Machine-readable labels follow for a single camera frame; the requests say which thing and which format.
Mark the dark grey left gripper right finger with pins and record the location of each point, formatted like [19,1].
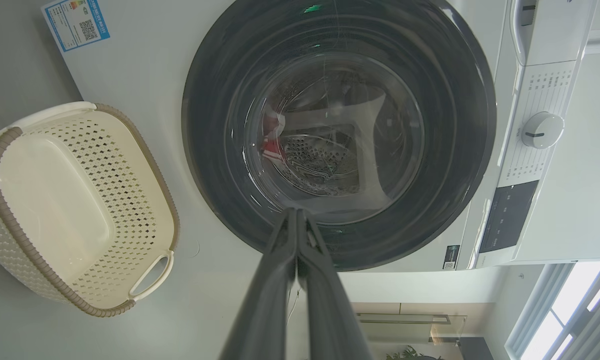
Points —
[329,310]

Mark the red and white garment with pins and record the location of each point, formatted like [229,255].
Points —
[272,145]

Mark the green potted plant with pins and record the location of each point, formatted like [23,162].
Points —
[409,355]

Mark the white control dial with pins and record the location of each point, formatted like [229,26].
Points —
[542,130]

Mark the blue energy label sticker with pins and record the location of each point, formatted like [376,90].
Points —
[75,22]

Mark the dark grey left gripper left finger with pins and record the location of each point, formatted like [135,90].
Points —
[267,300]

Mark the small black QR sticker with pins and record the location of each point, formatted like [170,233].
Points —
[450,257]

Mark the white front-load washing machine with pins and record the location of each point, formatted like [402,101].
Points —
[145,100]

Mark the washing machine glass door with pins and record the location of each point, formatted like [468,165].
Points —
[220,100]

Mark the cream perforated laundry basket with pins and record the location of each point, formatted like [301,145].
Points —
[55,200]

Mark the black washing machine display panel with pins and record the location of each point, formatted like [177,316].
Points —
[509,215]

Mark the white detergent drawer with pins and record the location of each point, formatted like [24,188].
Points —
[554,30]

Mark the window with white frame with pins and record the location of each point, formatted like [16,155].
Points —
[579,295]

